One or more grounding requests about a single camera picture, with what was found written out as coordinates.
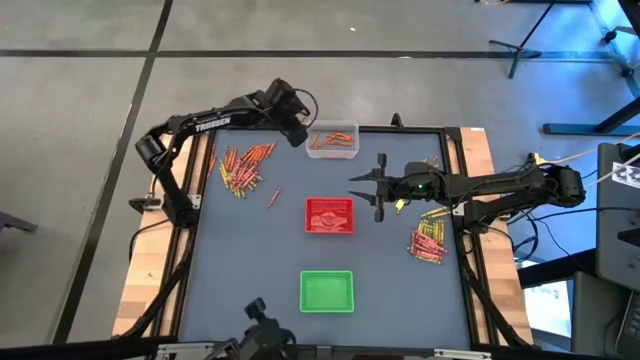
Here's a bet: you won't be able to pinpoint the grey stand foot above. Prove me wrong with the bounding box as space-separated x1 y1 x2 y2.
0 209 39 234

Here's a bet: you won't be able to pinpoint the silver corner bracket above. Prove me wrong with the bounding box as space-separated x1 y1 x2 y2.
155 341 217 360
432 348 494 360

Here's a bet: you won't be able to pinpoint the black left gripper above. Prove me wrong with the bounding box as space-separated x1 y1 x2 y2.
252 79 311 149

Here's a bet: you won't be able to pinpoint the black desk beam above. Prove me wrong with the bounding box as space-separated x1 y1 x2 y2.
517 247 599 289

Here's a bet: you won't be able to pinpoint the white screen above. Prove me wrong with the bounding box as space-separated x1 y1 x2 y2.
522 279 574 339

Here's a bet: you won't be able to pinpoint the wooden table side board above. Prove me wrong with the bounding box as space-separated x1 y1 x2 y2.
458 126 534 346
112 132 211 337

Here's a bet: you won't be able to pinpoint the blue metal frame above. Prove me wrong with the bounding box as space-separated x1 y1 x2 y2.
542 0 640 137

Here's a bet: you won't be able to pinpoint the red plastic basket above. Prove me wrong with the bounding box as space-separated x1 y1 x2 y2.
304 196 356 235

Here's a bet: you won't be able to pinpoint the black white marker label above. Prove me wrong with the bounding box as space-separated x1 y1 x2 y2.
612 161 640 190

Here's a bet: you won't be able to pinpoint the black camera device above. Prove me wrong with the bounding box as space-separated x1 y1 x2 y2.
242 297 297 360

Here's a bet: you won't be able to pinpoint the scattered yellow crayons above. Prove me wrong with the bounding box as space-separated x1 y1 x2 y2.
117 124 536 351

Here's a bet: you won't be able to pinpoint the pile of red crayons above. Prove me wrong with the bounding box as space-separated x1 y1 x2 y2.
409 242 445 260

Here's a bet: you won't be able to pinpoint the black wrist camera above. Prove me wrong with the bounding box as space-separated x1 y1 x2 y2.
403 161 437 195
264 77 302 110

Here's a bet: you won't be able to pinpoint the pale cable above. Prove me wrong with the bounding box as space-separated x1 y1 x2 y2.
534 130 640 167

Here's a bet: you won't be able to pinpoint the grey equipment case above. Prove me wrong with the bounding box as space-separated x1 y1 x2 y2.
569 269 640 359

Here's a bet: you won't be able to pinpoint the black cable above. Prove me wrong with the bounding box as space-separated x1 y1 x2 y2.
293 87 320 130
128 218 174 264

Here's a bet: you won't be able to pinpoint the black tripod stand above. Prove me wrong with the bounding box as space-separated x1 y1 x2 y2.
488 0 557 80

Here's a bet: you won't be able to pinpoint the clear plastic bin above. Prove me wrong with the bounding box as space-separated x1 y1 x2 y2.
305 119 361 160

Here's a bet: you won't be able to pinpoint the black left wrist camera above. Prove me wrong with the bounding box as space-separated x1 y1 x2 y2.
264 77 302 110

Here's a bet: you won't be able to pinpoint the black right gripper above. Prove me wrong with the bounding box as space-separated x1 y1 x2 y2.
348 152 451 224

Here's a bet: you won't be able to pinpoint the grey computer case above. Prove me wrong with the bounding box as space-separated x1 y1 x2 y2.
594 142 640 291

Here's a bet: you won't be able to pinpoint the green plastic basket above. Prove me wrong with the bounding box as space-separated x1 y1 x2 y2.
298 269 356 315

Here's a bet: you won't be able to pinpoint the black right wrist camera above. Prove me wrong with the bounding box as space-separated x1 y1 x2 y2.
403 161 437 195

